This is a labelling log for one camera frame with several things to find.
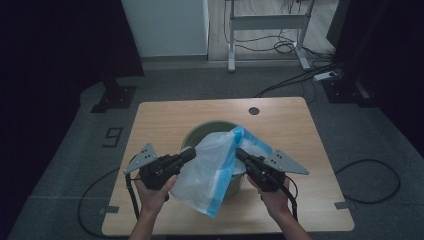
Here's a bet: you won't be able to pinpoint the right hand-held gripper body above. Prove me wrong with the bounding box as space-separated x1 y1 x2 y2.
245 149 310 193

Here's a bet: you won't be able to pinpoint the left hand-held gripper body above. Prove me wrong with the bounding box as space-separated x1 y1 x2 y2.
123 142 184 191

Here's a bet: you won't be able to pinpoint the translucent blue-edged plastic bag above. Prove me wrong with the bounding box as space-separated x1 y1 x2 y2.
169 125 274 219

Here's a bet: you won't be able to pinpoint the green plastic trash bin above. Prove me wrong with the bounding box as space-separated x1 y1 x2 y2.
180 120 246 201

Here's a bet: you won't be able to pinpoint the person's left hand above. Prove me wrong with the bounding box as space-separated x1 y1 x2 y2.
134 174 179 214

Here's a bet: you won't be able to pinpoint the person's right hand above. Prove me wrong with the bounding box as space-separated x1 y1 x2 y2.
247 175 294 221

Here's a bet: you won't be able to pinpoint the black stand base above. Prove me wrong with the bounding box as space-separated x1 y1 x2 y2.
90 78 138 114
321 78 378 108

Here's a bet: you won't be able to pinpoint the white power strip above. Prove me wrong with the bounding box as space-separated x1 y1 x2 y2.
313 70 338 82

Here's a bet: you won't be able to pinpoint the white cabinet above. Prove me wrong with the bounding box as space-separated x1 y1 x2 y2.
120 0 210 58

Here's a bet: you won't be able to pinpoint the black curtain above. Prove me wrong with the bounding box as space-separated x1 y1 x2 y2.
326 0 424 158
0 0 145 234

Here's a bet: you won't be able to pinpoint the left hand-held gripper cable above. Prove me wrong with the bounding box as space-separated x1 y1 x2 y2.
124 173 141 221

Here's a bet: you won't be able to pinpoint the hand-held gripper cable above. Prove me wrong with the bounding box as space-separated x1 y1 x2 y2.
281 174 299 223
124 173 141 221

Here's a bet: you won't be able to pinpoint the right hand-held gripper cable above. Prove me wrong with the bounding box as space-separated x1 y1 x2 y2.
281 174 299 223

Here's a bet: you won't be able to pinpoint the black floor cable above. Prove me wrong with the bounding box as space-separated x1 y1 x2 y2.
334 159 402 205
77 167 120 239

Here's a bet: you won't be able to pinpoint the thick black power cable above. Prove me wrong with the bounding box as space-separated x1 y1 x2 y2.
253 61 344 99

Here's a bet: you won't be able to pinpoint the tangled black cables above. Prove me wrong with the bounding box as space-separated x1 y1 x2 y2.
223 0 334 61

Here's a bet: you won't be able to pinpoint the white desk frame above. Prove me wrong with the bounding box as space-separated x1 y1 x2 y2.
224 0 316 73

